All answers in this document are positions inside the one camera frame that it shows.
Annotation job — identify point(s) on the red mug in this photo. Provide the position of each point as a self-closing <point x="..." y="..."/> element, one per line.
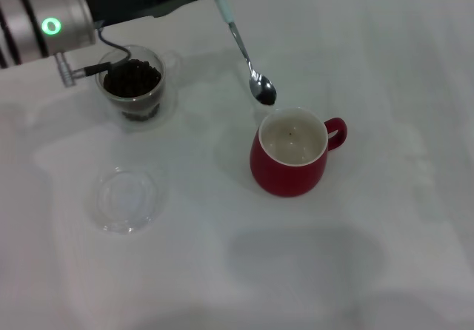
<point x="281" y="174"/>

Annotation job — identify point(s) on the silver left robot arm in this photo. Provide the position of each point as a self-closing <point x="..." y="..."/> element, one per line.
<point x="40" y="23"/>

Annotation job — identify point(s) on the small clear glass dish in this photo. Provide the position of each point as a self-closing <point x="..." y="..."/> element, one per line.
<point x="127" y="200"/>

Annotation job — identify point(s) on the dark roasted coffee beans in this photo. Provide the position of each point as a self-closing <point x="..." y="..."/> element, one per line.
<point x="131" y="82"/>

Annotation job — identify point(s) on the double-wall glass cup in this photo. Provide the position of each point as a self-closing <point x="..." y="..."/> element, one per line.
<point x="163" y="86"/>

